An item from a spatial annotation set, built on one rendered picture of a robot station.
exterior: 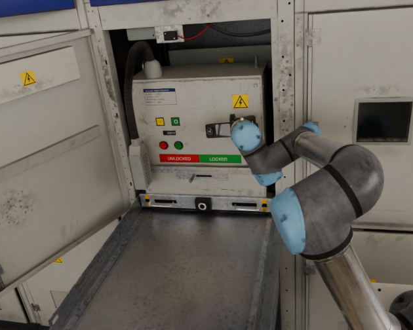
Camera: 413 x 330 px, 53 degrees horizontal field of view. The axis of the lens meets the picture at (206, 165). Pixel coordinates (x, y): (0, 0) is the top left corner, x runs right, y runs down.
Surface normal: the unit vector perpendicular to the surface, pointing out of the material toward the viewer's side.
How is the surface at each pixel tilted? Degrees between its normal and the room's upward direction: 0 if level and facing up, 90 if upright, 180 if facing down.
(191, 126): 90
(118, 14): 90
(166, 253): 0
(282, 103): 90
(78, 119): 90
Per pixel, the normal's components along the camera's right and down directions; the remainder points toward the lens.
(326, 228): 0.22, 0.28
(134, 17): -0.23, 0.45
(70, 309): 0.97, 0.02
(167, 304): -0.10, -0.89
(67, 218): 0.81, 0.18
